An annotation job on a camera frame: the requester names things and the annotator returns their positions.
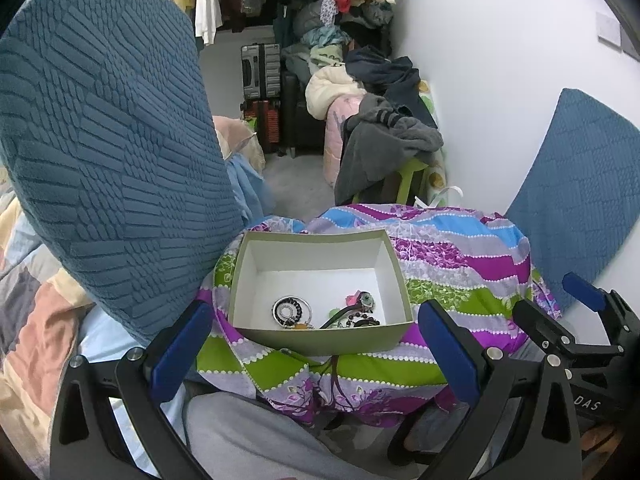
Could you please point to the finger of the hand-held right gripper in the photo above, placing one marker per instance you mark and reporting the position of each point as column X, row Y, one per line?
column 585, row 292
column 595, row 385

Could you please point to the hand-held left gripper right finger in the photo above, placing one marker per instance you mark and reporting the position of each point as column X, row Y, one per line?
column 450, row 355

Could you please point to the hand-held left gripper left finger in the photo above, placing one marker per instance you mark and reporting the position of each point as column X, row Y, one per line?
column 180, row 355

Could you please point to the pink hair clip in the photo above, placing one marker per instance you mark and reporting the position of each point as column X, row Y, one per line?
column 352, row 294

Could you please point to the black hair stick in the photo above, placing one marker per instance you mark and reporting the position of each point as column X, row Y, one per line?
column 335, row 316

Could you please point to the pale green cardboard box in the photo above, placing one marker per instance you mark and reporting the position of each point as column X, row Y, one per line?
column 320, row 340

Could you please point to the small blue quilted cushion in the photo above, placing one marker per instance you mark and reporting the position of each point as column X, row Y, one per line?
column 575, row 200

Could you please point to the purple green striped printed cloth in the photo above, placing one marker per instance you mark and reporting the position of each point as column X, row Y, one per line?
column 450, row 260

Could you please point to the green round brooch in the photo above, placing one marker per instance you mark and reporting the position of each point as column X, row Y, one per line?
column 368, row 300

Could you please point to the black chair base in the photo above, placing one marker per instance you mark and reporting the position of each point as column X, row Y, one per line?
column 400, row 442

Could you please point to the person's grey trousers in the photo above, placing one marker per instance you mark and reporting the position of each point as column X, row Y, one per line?
column 260, row 435

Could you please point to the patchwork bed blanket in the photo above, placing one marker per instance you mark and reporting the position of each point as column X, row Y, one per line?
column 30, row 320

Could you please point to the white clothes hanger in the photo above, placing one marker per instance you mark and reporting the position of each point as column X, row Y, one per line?
column 445, row 192

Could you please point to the green plastic stool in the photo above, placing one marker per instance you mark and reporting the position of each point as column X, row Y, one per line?
column 407, row 180

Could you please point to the light blue cloth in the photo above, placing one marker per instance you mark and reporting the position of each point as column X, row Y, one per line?
column 247, row 185

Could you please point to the large blue quilted cushion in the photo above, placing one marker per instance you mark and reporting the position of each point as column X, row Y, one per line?
column 110, row 160

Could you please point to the grey clothing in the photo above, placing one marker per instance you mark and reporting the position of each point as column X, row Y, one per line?
column 380, row 150

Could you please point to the beige pink pillow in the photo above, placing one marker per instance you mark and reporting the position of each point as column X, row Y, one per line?
column 232, row 135

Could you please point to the red black suitcase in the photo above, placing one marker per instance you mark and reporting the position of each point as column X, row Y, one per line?
column 262, row 125

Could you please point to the pink floral quilt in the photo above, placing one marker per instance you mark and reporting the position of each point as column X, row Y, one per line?
column 337, row 135

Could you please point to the dark navy jacket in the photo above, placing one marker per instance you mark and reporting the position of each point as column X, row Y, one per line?
column 385, row 72

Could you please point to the cream quilt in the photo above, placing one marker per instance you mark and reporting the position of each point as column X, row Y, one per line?
column 330, row 87

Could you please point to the grey suitcase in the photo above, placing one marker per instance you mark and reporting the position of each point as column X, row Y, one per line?
column 260, row 72

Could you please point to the pile of clothes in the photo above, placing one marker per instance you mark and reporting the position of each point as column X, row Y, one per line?
column 320, row 35

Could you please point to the white wall plate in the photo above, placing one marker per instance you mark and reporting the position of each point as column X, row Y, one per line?
column 608, row 28

